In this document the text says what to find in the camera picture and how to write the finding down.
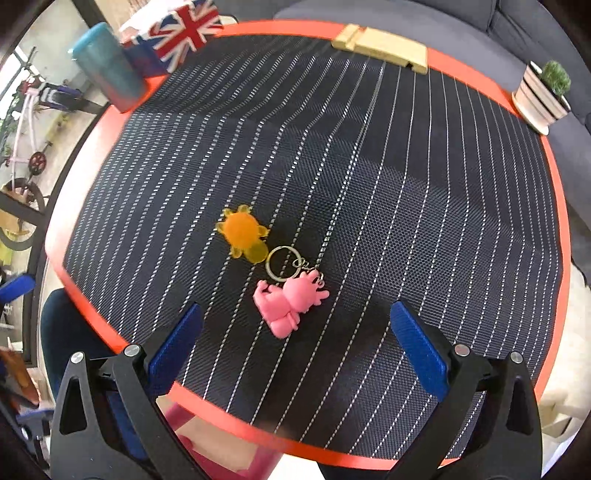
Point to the wooden phone stand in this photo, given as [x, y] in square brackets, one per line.
[383, 48]

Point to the cactus in striped white pot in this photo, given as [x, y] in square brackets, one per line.
[542, 94]

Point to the flag print tissue box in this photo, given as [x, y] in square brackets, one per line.
[180, 32]

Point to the orange turtle toy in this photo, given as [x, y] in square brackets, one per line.
[240, 230]

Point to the teal tumbler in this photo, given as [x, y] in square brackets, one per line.
[111, 64]

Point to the white saucer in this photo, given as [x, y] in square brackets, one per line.
[538, 128]

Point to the pink waste bin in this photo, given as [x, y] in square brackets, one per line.
[184, 415]

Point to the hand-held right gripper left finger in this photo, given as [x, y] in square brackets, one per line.
[178, 341]

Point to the blue tricycle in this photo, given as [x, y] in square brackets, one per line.
[60, 97]

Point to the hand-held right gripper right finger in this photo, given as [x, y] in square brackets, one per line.
[418, 346]

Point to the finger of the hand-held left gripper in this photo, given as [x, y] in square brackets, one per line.
[16, 288]

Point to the pink white bicycle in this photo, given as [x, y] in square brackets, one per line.
[38, 162]

